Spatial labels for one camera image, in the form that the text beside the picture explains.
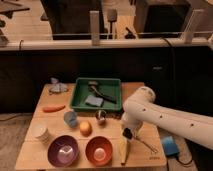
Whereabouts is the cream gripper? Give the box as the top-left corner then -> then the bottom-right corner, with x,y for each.
121,113 -> 143,138

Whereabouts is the black eraser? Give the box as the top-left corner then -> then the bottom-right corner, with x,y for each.
122,128 -> 133,139

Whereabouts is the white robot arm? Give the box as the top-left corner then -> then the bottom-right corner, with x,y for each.
121,86 -> 213,150

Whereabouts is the orange bowl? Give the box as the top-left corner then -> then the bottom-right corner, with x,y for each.
85,136 -> 113,166

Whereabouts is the purple bowl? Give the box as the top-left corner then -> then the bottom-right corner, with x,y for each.
47,135 -> 79,167

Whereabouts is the dark grape bunch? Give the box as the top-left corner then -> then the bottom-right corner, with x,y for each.
113,112 -> 123,120

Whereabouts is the dark brush in tray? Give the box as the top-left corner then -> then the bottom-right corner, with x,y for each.
88,81 -> 116,103

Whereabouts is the yellow banana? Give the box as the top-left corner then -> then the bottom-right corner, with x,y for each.
119,137 -> 129,165

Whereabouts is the small metal cup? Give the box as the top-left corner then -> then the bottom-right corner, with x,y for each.
95,110 -> 106,125

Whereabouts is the metal fork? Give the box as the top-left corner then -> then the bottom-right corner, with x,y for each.
134,136 -> 158,154

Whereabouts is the green plastic tray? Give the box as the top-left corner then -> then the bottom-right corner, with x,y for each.
70,77 -> 122,112

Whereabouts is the blue object on floor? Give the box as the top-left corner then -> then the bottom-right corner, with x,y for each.
161,136 -> 179,156

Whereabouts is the yellow orange fruit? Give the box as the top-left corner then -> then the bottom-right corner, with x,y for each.
79,121 -> 92,136

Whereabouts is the blue cup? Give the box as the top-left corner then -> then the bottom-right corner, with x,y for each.
64,111 -> 78,128

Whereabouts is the blue grey crumpled cloth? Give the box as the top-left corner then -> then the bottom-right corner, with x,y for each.
49,78 -> 68,94

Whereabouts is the white paper cup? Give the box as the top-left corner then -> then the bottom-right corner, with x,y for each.
32,123 -> 51,143

